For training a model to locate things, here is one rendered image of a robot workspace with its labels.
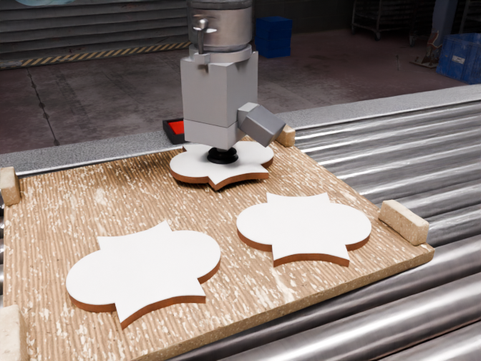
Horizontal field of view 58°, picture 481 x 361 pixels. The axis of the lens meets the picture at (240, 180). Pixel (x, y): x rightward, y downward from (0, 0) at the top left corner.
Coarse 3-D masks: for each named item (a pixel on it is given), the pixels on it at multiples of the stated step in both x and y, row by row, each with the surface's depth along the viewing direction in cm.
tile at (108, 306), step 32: (160, 224) 47; (96, 256) 43; (128, 256) 43; (160, 256) 43; (192, 256) 43; (96, 288) 39; (128, 288) 39; (160, 288) 39; (192, 288) 39; (128, 320) 36
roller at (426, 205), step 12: (480, 180) 61; (432, 192) 59; (444, 192) 58; (456, 192) 59; (468, 192) 59; (480, 192) 59; (408, 204) 56; (420, 204) 56; (432, 204) 57; (444, 204) 57; (456, 204) 58; (468, 204) 59; (420, 216) 56; (0, 300) 41
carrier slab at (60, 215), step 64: (64, 192) 55; (128, 192) 55; (192, 192) 55; (256, 192) 55; (320, 192) 55; (64, 256) 44; (256, 256) 44; (384, 256) 44; (64, 320) 37; (192, 320) 37; (256, 320) 38
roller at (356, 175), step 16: (464, 144) 72; (480, 144) 72; (384, 160) 67; (400, 160) 67; (416, 160) 67; (432, 160) 68; (448, 160) 69; (464, 160) 70; (336, 176) 63; (352, 176) 63; (368, 176) 64; (384, 176) 65; (0, 240) 49; (0, 256) 48
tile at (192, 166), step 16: (240, 144) 63; (256, 144) 63; (176, 160) 59; (192, 160) 59; (208, 160) 59; (240, 160) 59; (256, 160) 59; (272, 160) 60; (176, 176) 56; (192, 176) 55; (208, 176) 55; (224, 176) 55; (240, 176) 56; (256, 176) 56
